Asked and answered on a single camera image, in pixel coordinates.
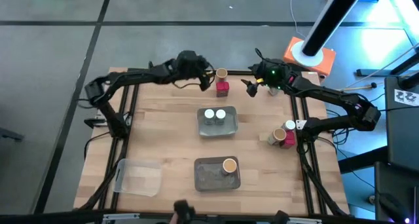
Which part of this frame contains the tan-lid spice jar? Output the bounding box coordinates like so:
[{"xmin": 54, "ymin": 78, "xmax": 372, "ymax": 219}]
[
  {"xmin": 221, "ymin": 158, "xmax": 238, "ymax": 176},
  {"xmin": 215, "ymin": 67, "xmax": 229, "ymax": 83},
  {"xmin": 266, "ymin": 127, "xmax": 288, "ymax": 146}
]

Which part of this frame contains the red-lid spice jar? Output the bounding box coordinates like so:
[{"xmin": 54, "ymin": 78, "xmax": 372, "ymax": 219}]
[
  {"xmin": 279, "ymin": 130, "xmax": 297, "ymax": 150},
  {"xmin": 215, "ymin": 81, "xmax": 230, "ymax": 98}
]

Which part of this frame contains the white floor cable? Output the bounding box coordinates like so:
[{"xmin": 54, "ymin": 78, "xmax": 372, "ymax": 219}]
[{"xmin": 289, "ymin": 0, "xmax": 307, "ymax": 39}]

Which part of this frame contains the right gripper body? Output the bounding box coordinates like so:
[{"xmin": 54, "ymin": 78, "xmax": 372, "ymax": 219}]
[{"xmin": 248, "ymin": 58, "xmax": 297, "ymax": 92}]

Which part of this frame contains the light grey plastic bin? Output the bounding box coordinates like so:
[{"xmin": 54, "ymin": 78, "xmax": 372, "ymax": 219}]
[{"xmin": 196, "ymin": 105, "xmax": 239, "ymax": 139}]

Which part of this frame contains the silver mounting bracket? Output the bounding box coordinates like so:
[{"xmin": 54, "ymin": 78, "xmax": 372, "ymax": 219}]
[
  {"xmin": 103, "ymin": 213, "xmax": 141, "ymax": 222},
  {"xmin": 283, "ymin": 217, "xmax": 323, "ymax": 224}
]

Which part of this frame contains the grey floor bracket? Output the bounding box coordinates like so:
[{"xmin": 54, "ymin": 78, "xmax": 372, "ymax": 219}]
[{"xmin": 0, "ymin": 127, "xmax": 26, "ymax": 143}]

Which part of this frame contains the black stand foot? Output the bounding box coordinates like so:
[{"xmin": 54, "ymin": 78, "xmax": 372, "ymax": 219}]
[{"xmin": 355, "ymin": 52, "xmax": 419, "ymax": 78}]

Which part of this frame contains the black computer mouse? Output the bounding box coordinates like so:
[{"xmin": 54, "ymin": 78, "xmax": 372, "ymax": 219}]
[{"xmin": 378, "ymin": 193, "xmax": 407, "ymax": 222}]

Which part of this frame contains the black cabinet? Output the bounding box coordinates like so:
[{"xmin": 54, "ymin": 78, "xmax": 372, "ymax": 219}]
[{"xmin": 384, "ymin": 75, "xmax": 419, "ymax": 172}]

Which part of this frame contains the black floor beam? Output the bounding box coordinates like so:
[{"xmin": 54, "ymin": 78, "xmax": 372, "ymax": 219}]
[{"xmin": 337, "ymin": 145, "xmax": 389, "ymax": 175}]

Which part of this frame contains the white round disc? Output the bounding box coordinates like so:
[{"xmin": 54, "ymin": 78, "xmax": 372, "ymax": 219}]
[{"xmin": 291, "ymin": 40, "xmax": 325, "ymax": 67}]

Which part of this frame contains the black box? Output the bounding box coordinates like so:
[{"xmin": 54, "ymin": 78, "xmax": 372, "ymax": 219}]
[{"xmin": 374, "ymin": 160, "xmax": 419, "ymax": 224}]

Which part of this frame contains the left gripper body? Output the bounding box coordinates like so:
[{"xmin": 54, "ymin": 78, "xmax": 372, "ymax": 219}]
[{"xmin": 173, "ymin": 50, "xmax": 212, "ymax": 81}]

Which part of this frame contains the orange box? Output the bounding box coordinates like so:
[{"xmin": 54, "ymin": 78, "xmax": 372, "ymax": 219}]
[{"xmin": 283, "ymin": 36, "xmax": 337, "ymax": 84}]

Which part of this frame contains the dark grey translucent bin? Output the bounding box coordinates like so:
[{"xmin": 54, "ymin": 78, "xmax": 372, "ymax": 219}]
[{"xmin": 193, "ymin": 156, "xmax": 242, "ymax": 192}]

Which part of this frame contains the clear plastic bin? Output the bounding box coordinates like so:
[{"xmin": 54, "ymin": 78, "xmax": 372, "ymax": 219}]
[{"xmin": 113, "ymin": 158, "xmax": 163, "ymax": 198}]

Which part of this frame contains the yellow cable with black plug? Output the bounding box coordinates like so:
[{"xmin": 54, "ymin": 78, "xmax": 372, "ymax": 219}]
[{"xmin": 338, "ymin": 82, "xmax": 378, "ymax": 92}]

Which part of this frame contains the white printed sticker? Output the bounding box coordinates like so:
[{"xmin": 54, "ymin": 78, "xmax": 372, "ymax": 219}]
[{"xmin": 394, "ymin": 88, "xmax": 419, "ymax": 107}]

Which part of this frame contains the black rig crossbar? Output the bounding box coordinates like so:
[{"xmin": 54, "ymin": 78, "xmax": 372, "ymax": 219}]
[{"xmin": 0, "ymin": 210, "xmax": 419, "ymax": 224}]

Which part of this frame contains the black aluminium table frame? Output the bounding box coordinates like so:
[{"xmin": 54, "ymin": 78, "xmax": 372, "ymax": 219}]
[{"xmin": 77, "ymin": 62, "xmax": 350, "ymax": 218}]

